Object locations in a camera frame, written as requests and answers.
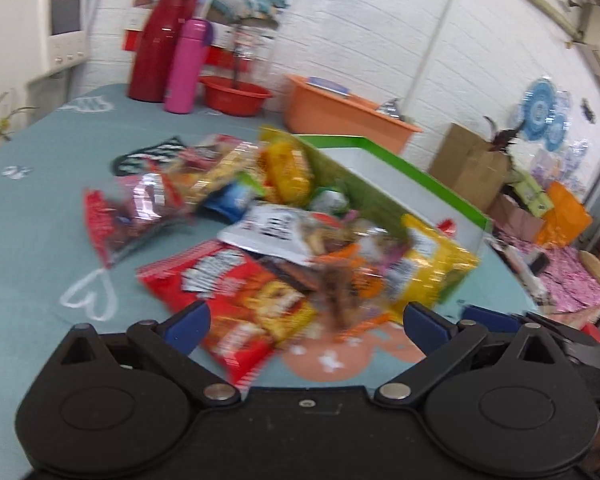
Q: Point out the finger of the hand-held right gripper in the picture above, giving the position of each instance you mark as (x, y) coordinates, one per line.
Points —
(485, 316)

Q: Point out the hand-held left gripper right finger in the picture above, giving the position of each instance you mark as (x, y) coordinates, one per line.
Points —
(425, 330)

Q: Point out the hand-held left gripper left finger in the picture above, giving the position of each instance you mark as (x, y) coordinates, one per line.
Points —
(190, 327)

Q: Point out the pile of assorted snack packets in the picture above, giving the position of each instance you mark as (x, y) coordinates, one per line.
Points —
(215, 275)

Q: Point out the white printed snack pouch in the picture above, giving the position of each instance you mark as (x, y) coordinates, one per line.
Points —
(270, 227)

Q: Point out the green cardboard box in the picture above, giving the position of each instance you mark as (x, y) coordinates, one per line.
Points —
(405, 175)

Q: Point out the small green snack pouch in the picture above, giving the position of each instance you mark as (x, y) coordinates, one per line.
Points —
(327, 200)

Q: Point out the clear yellow chips packet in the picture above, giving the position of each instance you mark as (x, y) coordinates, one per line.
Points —
(287, 170)

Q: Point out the red plastic object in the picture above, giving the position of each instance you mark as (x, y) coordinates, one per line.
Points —
(594, 332)

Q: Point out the white power strip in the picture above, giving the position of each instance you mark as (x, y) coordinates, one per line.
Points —
(517, 265)

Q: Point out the small black device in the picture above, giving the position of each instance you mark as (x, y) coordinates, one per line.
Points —
(539, 262)

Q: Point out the pink floral cloth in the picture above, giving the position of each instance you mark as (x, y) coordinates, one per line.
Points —
(575, 275)

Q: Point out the small tan cardboard box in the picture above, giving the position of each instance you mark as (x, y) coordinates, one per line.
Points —
(517, 220)

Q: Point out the orange bag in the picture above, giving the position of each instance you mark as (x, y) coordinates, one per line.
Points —
(565, 217)

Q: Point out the small pale green box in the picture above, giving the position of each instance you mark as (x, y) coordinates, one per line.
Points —
(532, 197)

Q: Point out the large brown cardboard box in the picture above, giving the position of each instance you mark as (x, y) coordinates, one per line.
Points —
(465, 170)

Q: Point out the dark red dried plant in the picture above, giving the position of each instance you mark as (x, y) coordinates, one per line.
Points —
(502, 137)

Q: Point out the small blue paper fan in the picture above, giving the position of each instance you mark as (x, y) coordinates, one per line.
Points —
(561, 132)

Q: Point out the large blue paper fan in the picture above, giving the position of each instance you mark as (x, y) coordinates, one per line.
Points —
(539, 107)

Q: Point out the shiny metal utensil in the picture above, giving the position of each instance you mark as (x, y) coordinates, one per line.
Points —
(392, 109)

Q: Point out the orange plastic tub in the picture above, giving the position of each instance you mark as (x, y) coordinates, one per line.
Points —
(340, 122)

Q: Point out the red plastic basin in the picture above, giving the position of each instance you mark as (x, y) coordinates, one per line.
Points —
(235, 100)

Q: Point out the pink thermos bottle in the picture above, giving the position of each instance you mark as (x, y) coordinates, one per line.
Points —
(185, 70)

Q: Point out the blue round lid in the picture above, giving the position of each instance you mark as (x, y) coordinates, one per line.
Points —
(330, 86)

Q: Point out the dark brown stick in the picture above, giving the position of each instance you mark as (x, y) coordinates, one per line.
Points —
(236, 67)

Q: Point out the large red thermos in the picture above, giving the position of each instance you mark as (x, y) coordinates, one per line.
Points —
(152, 55)

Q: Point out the dried plant stems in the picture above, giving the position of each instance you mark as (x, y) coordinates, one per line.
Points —
(0, 120)

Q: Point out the beige old monitor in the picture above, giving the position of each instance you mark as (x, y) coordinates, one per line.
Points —
(30, 25)

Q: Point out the pale floral wall decoration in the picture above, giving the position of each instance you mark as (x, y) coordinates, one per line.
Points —
(562, 165)

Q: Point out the black wall decoration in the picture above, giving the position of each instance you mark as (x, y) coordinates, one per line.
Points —
(588, 110)

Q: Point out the white wall pipe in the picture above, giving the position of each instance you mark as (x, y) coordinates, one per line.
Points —
(437, 25)

